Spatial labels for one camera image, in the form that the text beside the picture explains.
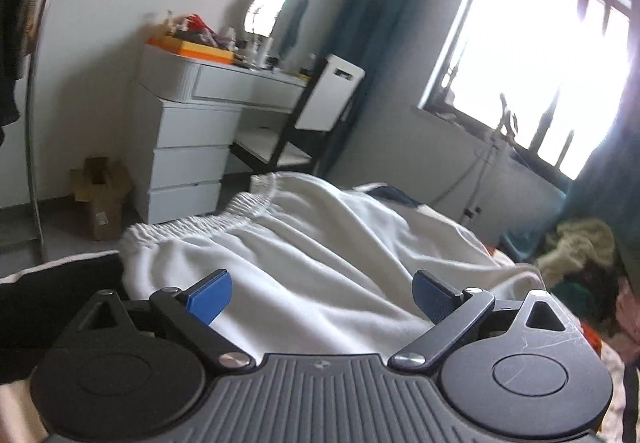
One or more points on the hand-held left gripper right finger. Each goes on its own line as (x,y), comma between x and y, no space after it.
(432,295)

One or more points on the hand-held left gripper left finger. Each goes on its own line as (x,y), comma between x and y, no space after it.
(212,295)

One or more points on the white pants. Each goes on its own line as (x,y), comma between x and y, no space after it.
(310,263)

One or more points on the pile of clothes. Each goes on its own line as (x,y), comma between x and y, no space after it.
(580,248)

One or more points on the metal clothes rack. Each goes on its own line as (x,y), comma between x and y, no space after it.
(37,98)

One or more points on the cardboard box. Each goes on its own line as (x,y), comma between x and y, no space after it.
(102,203)

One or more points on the dark green garment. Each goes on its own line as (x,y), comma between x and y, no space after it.
(580,295)

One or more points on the metal stand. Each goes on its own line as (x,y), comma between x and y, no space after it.
(487,158)

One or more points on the white dresser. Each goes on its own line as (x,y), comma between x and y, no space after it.
(190,148)

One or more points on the striped blanket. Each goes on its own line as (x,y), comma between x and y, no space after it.
(50,308)

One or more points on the teal curtain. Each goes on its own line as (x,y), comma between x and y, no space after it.
(385,23)
(600,203)

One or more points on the pink garment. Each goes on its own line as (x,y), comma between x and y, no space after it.
(629,313)

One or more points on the orange box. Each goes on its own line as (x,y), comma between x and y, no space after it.
(200,52)

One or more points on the cluster of cosmetics bottles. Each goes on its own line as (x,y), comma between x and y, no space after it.
(250,48)

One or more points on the dark framed window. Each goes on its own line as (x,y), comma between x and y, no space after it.
(525,48)

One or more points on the vanity mirror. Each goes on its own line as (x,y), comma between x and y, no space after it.
(272,8)

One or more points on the white chair with black frame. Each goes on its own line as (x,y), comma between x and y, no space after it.
(325,95)

